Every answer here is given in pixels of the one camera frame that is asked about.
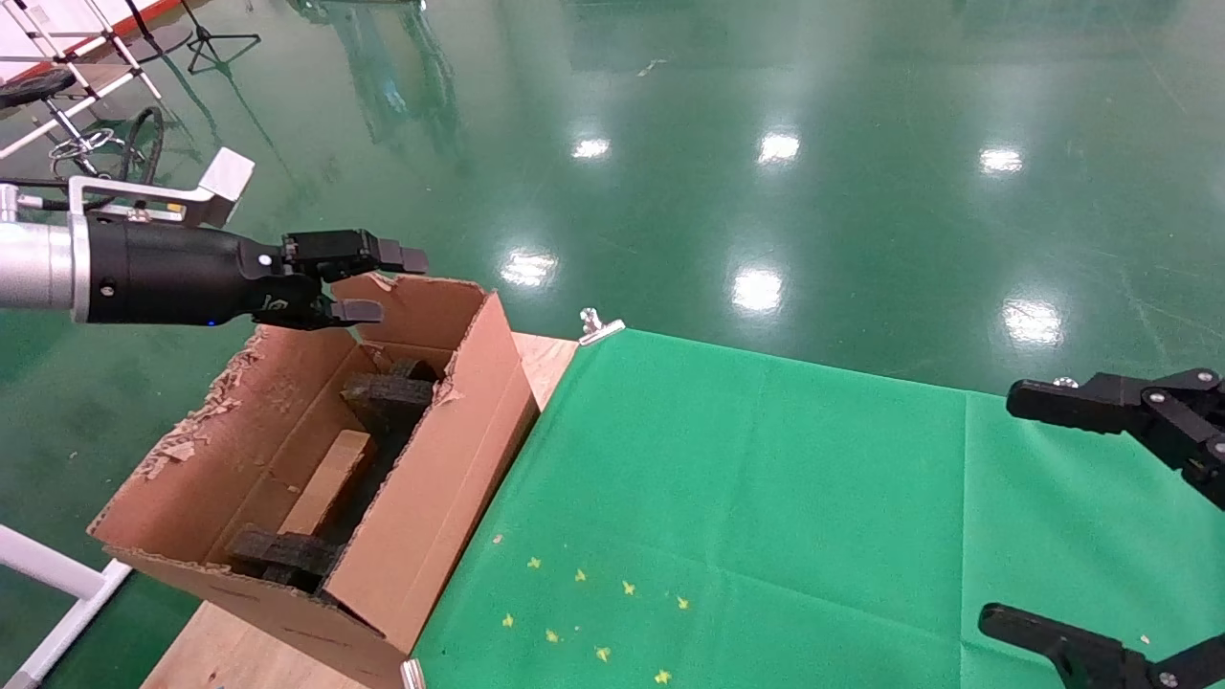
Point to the black round-base stand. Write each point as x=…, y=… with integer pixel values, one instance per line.
x=163, y=43

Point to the large open cardboard carton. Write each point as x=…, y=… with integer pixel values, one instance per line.
x=421, y=536

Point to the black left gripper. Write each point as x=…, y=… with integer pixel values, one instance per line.
x=163, y=273

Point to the black foam block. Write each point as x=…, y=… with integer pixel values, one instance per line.
x=388, y=392
x=282, y=553

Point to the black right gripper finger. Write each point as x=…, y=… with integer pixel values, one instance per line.
x=1081, y=402
x=1081, y=655

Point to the white pipe rack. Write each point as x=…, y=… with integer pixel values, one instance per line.
x=105, y=92

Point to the small brown cardboard box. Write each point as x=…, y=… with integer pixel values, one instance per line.
x=325, y=483

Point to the black tripod stand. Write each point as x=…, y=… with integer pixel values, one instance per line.
x=201, y=33

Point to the black seat chrome stool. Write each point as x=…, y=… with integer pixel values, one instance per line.
x=29, y=88

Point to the white pipe frame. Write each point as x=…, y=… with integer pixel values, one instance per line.
x=48, y=565

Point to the green table cloth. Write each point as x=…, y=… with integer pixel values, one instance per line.
x=813, y=526

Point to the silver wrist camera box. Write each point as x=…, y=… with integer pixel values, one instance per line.
x=225, y=177

